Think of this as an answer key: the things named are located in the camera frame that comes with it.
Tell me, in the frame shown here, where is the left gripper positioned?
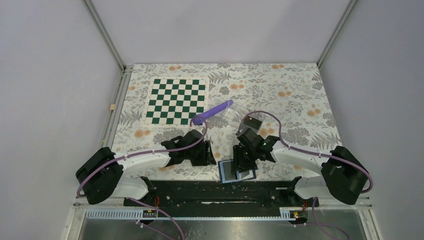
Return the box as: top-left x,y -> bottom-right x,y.
185,140 -> 216,167

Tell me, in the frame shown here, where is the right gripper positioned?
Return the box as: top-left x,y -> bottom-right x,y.
231,144 -> 258,174

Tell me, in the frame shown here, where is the blue leather card holder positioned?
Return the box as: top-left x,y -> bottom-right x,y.
218,159 -> 258,184

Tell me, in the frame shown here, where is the clear plastic card box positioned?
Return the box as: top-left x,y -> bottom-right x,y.
220,103 -> 265,134

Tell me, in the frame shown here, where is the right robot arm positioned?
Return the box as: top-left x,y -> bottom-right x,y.
234,128 -> 369,206

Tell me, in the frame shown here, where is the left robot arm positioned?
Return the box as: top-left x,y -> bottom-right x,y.
75,129 -> 216,206

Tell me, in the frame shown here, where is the purple cylindrical tube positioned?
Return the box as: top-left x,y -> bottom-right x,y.
191,100 -> 234,125

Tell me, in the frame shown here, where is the green white chessboard mat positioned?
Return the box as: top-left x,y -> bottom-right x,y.
140,78 -> 210,128

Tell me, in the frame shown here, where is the floral tablecloth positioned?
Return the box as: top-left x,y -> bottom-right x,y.
111,63 -> 342,181

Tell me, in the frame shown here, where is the white slotted cable duct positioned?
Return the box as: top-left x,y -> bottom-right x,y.
86,208 -> 309,222

